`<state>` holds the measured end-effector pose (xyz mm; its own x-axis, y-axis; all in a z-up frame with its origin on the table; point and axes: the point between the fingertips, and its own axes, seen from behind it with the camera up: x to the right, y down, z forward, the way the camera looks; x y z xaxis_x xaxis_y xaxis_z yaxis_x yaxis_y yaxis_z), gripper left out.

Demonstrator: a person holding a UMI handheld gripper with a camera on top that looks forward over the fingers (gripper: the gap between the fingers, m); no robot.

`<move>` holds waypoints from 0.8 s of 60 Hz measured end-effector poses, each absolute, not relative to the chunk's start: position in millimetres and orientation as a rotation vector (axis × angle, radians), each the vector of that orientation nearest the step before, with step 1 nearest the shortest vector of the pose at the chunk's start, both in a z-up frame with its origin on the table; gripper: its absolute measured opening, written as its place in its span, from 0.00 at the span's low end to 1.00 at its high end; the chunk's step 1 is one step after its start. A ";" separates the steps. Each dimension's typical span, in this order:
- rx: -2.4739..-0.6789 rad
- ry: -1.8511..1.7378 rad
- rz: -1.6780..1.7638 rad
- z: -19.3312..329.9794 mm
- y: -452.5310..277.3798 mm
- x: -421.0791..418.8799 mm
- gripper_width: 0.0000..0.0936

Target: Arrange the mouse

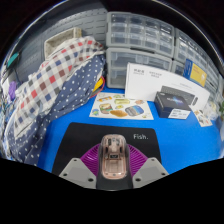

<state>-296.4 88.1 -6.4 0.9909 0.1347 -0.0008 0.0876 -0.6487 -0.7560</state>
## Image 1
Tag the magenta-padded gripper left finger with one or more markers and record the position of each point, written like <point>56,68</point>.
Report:
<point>77,172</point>

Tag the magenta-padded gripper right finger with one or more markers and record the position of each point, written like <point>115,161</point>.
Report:
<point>150,171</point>

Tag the transparent pink computer mouse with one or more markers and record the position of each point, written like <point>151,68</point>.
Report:
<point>114,161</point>

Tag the black mouse pad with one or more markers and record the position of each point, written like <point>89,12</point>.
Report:
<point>83,140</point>

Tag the small black product box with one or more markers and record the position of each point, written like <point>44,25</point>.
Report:
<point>171,105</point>

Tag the navy polka dot cloth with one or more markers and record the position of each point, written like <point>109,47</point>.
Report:
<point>70,96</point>

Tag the white keyboard packaging box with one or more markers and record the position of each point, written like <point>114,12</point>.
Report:
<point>143,81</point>

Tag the grey plastic drawer cabinet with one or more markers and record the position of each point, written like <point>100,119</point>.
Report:
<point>133,63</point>
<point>140,33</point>
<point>177,68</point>
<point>193,48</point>

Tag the yellow and blue box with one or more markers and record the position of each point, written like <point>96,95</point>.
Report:
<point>196,74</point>

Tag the white woven basket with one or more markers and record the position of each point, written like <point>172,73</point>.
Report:
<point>61,40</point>

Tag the grey pegboard panel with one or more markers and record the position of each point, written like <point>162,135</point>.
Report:
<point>50,30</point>

